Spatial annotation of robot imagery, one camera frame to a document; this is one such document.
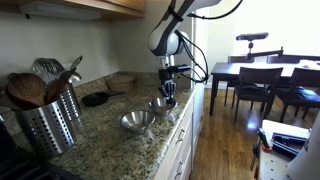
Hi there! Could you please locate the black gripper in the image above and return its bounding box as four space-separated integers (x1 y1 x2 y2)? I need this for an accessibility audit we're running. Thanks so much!
158 67 177 104

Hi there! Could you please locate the steel bowl holding chickpeas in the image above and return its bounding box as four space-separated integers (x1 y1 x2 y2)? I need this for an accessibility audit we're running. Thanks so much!
148 96 178 118

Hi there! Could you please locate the empty steel bowl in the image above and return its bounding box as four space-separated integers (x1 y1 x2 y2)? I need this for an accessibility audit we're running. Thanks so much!
119 109 156 135

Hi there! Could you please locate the wooden drawer cabinet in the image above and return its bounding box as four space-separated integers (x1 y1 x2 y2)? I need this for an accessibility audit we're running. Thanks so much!
154 96 196 180

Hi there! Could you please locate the dark dining table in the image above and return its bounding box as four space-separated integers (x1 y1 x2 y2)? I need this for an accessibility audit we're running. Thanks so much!
209 59 320 117

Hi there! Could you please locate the dark dining chair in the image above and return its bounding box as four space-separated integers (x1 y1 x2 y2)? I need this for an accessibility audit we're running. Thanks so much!
266 54 301 65
233 66 284 123
275 67 320 124
223 55 256 108

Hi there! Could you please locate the metal ladle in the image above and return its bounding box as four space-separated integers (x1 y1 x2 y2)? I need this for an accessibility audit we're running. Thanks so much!
68 54 84 84

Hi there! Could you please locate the perforated steel utensil holder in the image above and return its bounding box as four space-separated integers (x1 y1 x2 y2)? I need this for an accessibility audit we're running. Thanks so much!
14 99 78 158
59 83 83 122

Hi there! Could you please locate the black orange clamp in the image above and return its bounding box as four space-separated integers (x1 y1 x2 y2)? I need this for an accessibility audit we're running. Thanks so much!
249 128 274 180

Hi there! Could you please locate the black flat device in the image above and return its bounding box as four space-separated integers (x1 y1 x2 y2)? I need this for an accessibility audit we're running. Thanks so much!
271 132 309 158

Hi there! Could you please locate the perforated grey robot table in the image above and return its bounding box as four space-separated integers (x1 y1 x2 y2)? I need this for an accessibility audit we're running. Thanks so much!
258 119 311 180

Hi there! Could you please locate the wooden slotted spoon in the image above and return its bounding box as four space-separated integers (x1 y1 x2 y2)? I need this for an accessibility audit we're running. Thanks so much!
6 73 47 108

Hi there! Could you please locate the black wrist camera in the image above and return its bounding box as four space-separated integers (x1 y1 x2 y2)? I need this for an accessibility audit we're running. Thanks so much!
171 64 192 73

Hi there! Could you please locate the silver drawer handle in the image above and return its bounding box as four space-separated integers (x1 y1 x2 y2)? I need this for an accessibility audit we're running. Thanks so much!
175 128 186 141
174 160 185 178

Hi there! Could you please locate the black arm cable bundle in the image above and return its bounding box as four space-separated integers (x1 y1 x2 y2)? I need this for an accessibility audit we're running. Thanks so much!
173 0 244 84

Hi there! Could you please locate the black stereo camera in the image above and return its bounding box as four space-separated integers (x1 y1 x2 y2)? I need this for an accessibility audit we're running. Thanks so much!
235 32 270 42

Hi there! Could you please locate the black camera stand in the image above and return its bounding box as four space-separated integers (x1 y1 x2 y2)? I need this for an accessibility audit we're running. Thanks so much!
244 40 285 64

